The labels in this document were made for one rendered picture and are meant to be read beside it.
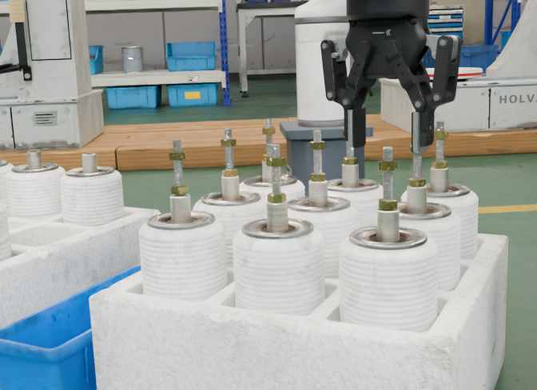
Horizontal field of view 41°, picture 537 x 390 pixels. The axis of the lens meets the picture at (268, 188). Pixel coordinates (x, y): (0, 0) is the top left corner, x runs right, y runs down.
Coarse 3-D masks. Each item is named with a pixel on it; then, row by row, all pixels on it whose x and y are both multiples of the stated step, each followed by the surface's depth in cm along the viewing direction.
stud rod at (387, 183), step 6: (384, 150) 68; (390, 150) 68; (384, 156) 68; (390, 156) 68; (384, 174) 69; (390, 174) 69; (384, 180) 69; (390, 180) 69; (384, 186) 69; (390, 186) 69; (384, 192) 69; (390, 192) 69; (384, 198) 69; (390, 198) 69
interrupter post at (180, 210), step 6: (174, 198) 79; (180, 198) 79; (186, 198) 79; (174, 204) 79; (180, 204) 79; (186, 204) 79; (174, 210) 79; (180, 210) 79; (186, 210) 79; (174, 216) 79; (180, 216) 79; (186, 216) 79; (174, 222) 79; (180, 222) 79; (186, 222) 79
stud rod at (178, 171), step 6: (174, 144) 78; (180, 144) 78; (174, 150) 78; (180, 150) 78; (174, 162) 79; (180, 162) 79; (174, 168) 79; (180, 168) 79; (174, 174) 79; (180, 174) 79; (180, 180) 79
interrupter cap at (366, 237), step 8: (352, 232) 72; (360, 232) 72; (368, 232) 72; (400, 232) 72; (408, 232) 71; (416, 232) 71; (352, 240) 69; (360, 240) 69; (368, 240) 69; (376, 240) 70; (400, 240) 70; (408, 240) 69; (416, 240) 69; (424, 240) 68; (368, 248) 67; (376, 248) 67; (384, 248) 67; (392, 248) 67; (400, 248) 67; (408, 248) 67
